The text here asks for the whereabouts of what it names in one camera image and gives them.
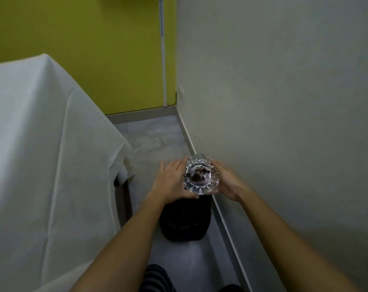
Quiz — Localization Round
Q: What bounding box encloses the person's left forearm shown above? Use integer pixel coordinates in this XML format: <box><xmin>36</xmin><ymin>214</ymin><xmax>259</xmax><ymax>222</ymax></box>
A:
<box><xmin>69</xmin><ymin>191</ymin><xmax>170</xmax><ymax>292</ymax></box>

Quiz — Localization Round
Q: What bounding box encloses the white tablecloth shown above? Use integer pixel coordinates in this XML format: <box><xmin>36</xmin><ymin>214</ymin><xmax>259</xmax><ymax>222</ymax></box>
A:
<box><xmin>0</xmin><ymin>54</ymin><xmax>135</xmax><ymax>292</ymax></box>

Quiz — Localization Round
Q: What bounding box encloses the person's left hand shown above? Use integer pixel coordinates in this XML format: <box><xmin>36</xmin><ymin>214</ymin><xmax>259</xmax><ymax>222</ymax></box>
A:
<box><xmin>150</xmin><ymin>157</ymin><xmax>200</xmax><ymax>205</ymax></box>

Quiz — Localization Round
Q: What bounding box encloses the person's right forearm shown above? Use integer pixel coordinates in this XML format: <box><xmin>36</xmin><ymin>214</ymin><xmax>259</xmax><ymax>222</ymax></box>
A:
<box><xmin>237</xmin><ymin>188</ymin><xmax>363</xmax><ymax>292</ymax></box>

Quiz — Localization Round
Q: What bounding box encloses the person's right hand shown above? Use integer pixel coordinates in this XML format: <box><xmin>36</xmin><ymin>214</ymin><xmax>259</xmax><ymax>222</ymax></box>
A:
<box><xmin>213</xmin><ymin>160</ymin><xmax>252</xmax><ymax>202</ymax></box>

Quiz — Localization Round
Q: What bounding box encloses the black trash bin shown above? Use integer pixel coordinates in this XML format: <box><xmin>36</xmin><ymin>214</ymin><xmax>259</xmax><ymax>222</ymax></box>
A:
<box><xmin>159</xmin><ymin>194</ymin><xmax>213</xmax><ymax>242</ymax></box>

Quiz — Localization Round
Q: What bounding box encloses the clear cut glass ashtray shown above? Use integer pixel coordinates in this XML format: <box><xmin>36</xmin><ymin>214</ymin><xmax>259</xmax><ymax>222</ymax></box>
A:
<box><xmin>183</xmin><ymin>154</ymin><xmax>221</xmax><ymax>195</ymax></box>

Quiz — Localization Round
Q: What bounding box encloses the dark debris in ashtray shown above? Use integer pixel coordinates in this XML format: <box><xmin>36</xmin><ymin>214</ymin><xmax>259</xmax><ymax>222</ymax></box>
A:
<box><xmin>190</xmin><ymin>168</ymin><xmax>211</xmax><ymax>183</ymax></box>

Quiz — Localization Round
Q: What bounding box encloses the white wall cable conduit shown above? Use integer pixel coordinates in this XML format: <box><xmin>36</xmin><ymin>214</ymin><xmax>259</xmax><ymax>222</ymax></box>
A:
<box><xmin>158</xmin><ymin>0</ymin><xmax>168</xmax><ymax>108</ymax></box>

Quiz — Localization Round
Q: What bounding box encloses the person's striped trouser leg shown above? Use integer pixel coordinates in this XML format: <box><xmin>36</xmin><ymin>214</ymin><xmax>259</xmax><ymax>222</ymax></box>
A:
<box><xmin>139</xmin><ymin>264</ymin><xmax>177</xmax><ymax>292</ymax></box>

